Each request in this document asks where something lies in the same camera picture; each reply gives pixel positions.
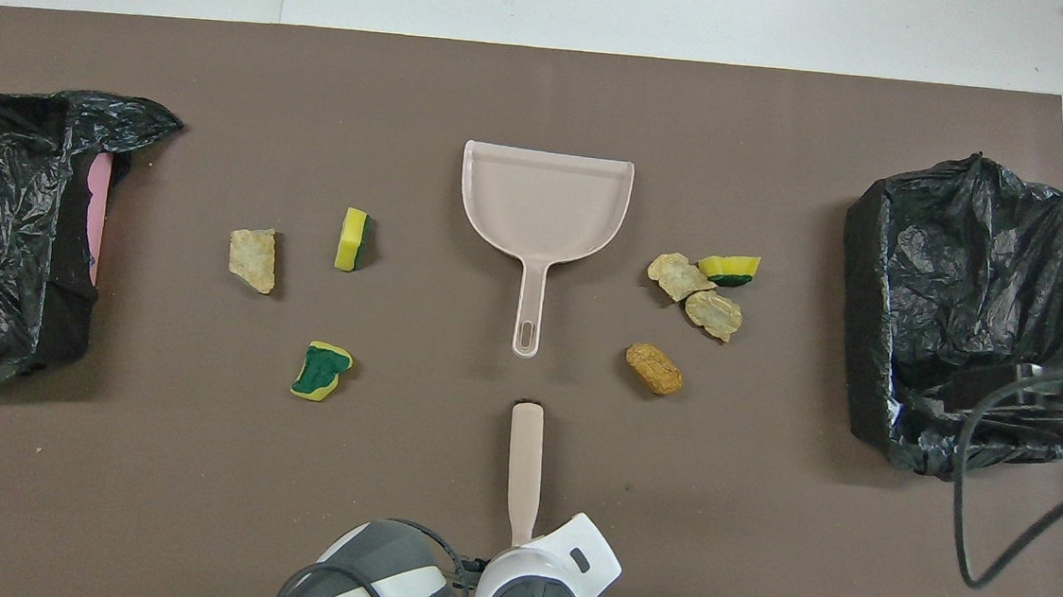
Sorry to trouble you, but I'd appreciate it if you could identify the pink bin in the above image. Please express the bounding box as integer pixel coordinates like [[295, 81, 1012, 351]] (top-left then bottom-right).
[[80, 153, 116, 287]]

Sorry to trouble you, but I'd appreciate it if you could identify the beige plastic dustpan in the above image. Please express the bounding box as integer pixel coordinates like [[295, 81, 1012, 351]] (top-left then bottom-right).
[[447, 138, 637, 366]]

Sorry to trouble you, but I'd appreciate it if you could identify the yellow green sponge piece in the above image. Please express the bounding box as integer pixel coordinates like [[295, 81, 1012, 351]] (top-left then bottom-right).
[[696, 251, 763, 290], [288, 338, 357, 406], [334, 205, 373, 275]]

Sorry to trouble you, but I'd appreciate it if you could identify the beige brush handle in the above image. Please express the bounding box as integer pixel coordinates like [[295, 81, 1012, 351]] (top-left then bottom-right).
[[500, 399, 548, 550]]

